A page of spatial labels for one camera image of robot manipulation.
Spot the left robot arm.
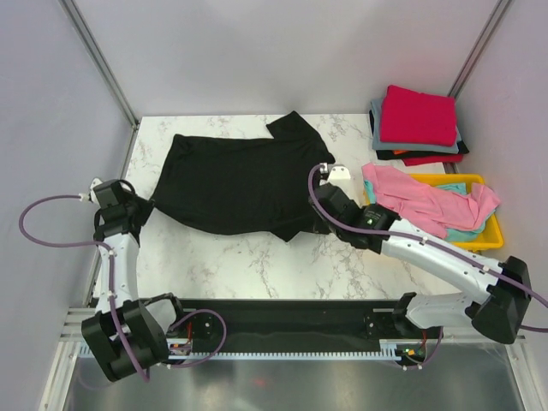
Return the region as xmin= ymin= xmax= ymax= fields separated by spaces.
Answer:
xmin=81 ymin=178 xmax=188 ymax=382

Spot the left aluminium frame post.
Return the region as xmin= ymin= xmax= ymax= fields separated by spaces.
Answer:
xmin=58 ymin=0 xmax=140 ymax=129

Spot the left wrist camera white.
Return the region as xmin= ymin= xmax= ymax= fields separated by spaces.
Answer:
xmin=83 ymin=177 xmax=104 ymax=206

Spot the yellow plastic bin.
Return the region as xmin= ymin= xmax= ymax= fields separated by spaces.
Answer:
xmin=362 ymin=172 xmax=504 ymax=251

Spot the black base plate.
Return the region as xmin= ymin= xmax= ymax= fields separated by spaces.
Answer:
xmin=168 ymin=299 xmax=439 ymax=354

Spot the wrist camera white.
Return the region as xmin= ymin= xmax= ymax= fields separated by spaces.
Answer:
xmin=319 ymin=163 xmax=353 ymax=190
xmin=83 ymin=177 xmax=104 ymax=206

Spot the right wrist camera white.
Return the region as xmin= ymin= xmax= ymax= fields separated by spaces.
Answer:
xmin=319 ymin=163 xmax=353 ymax=190

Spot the teal t-shirt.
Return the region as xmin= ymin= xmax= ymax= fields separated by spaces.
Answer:
xmin=363 ymin=179 xmax=489 ymax=242

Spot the folded dark red t-shirt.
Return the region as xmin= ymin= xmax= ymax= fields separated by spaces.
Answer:
xmin=402 ymin=154 xmax=464 ymax=167

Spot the aluminium frame post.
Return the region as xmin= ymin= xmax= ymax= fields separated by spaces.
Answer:
xmin=448 ymin=0 xmax=515 ymax=99
xmin=58 ymin=0 xmax=140 ymax=129

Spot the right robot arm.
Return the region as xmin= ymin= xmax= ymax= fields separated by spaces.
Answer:
xmin=308 ymin=182 xmax=531 ymax=344

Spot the folded grey t-shirt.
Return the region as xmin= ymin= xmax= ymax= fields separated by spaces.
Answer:
xmin=369 ymin=98 xmax=462 ymax=154

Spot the pink t-shirt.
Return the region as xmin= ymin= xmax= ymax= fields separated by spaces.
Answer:
xmin=361 ymin=161 xmax=502 ymax=241

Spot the white cable duct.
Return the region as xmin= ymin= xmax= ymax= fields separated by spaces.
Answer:
xmin=78 ymin=342 xmax=402 ymax=361

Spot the right aluminium frame post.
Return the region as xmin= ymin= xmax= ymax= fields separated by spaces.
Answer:
xmin=448 ymin=0 xmax=515 ymax=99

